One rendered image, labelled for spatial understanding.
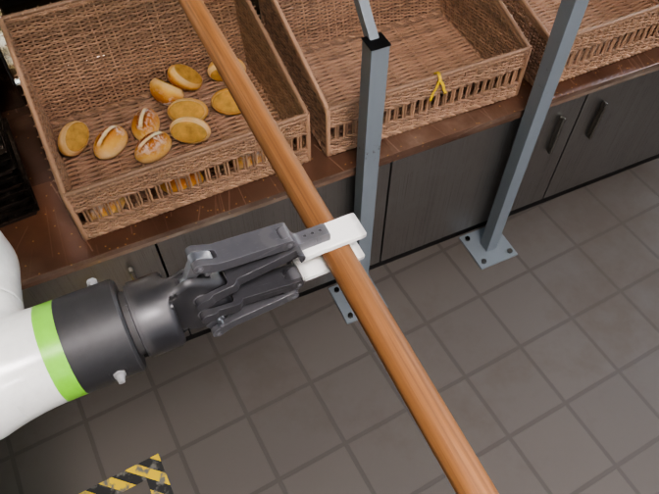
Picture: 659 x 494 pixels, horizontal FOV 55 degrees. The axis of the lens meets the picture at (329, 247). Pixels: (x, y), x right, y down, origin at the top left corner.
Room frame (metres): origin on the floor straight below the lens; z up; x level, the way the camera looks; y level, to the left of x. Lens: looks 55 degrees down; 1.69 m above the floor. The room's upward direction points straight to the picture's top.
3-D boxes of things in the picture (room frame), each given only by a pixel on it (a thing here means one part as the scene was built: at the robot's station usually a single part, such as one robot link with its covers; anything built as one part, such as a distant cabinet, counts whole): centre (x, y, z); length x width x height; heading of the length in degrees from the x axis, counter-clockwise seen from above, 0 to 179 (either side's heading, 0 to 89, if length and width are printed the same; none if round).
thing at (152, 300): (0.30, 0.14, 1.17); 0.09 x 0.07 x 0.08; 115
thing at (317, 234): (0.36, 0.02, 1.21); 0.05 x 0.01 x 0.03; 115
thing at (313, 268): (0.37, 0.00, 1.15); 0.07 x 0.03 x 0.01; 115
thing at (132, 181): (1.14, 0.39, 0.72); 0.56 x 0.49 x 0.28; 116
